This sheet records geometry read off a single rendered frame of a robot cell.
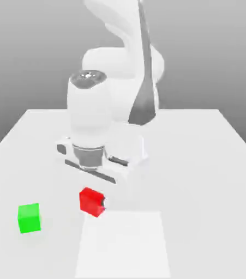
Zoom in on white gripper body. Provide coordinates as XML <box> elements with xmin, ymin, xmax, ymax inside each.
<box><xmin>63</xmin><ymin>157</ymin><xmax>131</xmax><ymax>193</ymax></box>

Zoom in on small red cube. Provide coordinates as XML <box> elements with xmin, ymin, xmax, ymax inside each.
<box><xmin>79</xmin><ymin>186</ymin><xmax>106</xmax><ymax>218</ymax></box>

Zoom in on small green cube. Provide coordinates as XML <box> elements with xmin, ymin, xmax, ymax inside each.
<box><xmin>17</xmin><ymin>202</ymin><xmax>42</xmax><ymax>234</ymax></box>

